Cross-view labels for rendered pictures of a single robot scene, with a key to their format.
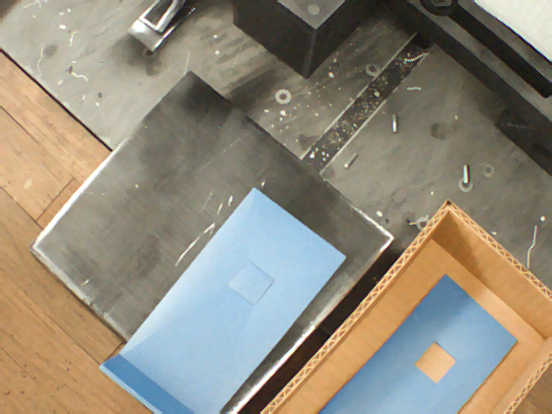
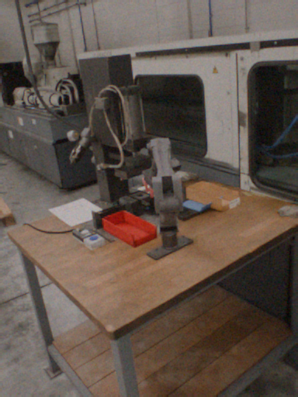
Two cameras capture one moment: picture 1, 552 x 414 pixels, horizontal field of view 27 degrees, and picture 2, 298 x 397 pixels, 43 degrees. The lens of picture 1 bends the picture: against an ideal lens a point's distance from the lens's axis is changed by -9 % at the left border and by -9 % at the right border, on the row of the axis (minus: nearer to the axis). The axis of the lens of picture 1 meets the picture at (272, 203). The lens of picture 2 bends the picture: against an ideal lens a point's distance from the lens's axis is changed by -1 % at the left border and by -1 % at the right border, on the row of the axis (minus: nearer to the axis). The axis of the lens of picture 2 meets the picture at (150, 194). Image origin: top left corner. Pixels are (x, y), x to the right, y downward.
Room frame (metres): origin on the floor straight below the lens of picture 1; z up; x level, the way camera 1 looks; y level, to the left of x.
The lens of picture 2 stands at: (-0.33, 1.67, 1.67)
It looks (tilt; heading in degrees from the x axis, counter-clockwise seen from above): 21 degrees down; 293
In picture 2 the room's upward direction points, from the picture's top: 6 degrees counter-clockwise
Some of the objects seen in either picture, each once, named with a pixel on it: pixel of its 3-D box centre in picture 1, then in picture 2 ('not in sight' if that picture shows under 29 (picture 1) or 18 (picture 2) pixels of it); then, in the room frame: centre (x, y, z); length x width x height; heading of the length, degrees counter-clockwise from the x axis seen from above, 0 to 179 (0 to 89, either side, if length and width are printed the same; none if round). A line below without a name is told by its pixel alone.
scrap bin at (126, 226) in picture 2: not in sight; (128, 227); (0.37, 0.31, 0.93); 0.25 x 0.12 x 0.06; 148
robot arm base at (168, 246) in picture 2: not in sight; (169, 239); (0.15, 0.40, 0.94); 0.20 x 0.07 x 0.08; 58
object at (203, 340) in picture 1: (221, 314); (195, 203); (0.14, 0.02, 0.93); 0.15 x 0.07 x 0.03; 151
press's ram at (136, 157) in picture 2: not in sight; (125, 146); (0.48, 0.02, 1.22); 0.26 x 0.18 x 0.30; 148
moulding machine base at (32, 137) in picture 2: not in sight; (28, 127); (4.46, -4.14, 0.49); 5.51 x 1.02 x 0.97; 145
